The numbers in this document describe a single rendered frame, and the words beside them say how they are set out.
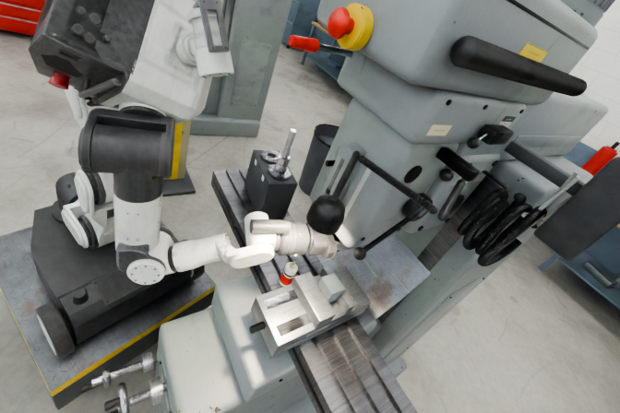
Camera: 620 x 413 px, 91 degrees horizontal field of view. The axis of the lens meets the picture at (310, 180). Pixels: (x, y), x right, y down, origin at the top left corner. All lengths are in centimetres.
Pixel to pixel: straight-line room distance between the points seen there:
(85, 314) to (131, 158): 87
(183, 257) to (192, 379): 44
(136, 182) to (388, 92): 50
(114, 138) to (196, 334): 73
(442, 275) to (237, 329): 69
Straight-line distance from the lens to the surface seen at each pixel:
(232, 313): 107
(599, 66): 492
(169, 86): 68
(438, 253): 113
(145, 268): 79
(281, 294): 96
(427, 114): 52
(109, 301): 144
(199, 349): 115
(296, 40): 56
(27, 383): 202
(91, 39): 65
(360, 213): 67
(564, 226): 80
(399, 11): 46
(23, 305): 173
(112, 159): 65
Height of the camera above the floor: 181
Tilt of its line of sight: 34 degrees down
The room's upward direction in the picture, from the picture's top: 23 degrees clockwise
